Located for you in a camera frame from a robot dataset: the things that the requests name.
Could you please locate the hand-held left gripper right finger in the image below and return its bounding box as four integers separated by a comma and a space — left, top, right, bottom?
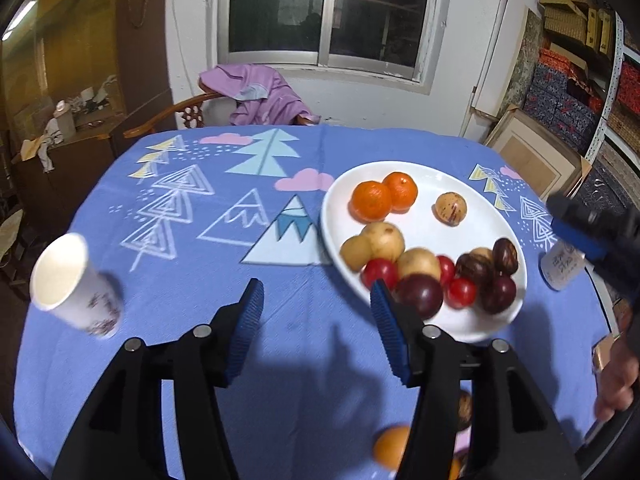
369, 278, 581, 480

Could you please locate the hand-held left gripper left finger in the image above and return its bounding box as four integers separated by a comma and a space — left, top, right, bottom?
52, 277, 266, 480

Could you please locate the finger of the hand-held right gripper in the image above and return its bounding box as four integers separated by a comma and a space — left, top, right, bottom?
546, 194, 608, 266

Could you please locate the purple passion fruit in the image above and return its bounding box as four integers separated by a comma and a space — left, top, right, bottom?
480, 274, 518, 315
394, 274, 445, 321

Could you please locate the red tomato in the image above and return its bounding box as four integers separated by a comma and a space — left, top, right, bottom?
445, 278, 478, 310
361, 258, 400, 291
436, 255, 457, 286

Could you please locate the small tan round fruit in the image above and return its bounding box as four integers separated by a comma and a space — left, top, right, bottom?
340, 235, 373, 272

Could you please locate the white plate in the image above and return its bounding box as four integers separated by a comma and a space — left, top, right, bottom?
320, 161, 528, 344

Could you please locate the person's right hand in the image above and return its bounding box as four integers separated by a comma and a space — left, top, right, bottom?
595, 330, 640, 423

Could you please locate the white drink can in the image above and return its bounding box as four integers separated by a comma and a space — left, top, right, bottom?
539, 240, 586, 292

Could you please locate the blue printed tablecloth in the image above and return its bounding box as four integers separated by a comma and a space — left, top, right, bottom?
14, 125, 621, 480

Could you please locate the brown paper package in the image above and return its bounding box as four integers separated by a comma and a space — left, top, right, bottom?
592, 337, 621, 376

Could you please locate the yellow round fruit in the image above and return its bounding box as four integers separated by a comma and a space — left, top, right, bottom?
372, 426, 412, 471

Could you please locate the shelf of patterned boxes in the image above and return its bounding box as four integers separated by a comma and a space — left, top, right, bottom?
522, 0, 640, 211

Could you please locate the white floral paper cup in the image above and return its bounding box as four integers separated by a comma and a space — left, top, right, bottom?
29, 232, 123, 340

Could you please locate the patterned stone slab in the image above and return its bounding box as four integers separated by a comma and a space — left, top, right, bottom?
505, 7, 545, 111

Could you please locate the white board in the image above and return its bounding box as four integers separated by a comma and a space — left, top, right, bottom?
460, 0, 508, 136

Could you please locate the wooden chair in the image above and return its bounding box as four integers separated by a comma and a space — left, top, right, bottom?
123, 77, 321, 140

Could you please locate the purple cloth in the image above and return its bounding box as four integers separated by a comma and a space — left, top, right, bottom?
200, 63, 321, 126

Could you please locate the crumpled white rag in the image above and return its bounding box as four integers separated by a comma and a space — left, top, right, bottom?
20, 132, 66, 173

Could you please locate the wooden glass cabinet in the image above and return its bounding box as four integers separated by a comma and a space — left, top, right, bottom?
0, 0, 176, 241

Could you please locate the sliding glass window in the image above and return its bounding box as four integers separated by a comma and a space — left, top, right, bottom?
215, 0, 453, 93

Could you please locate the wooden picture frame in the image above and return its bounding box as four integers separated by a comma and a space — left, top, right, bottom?
484, 107, 593, 201

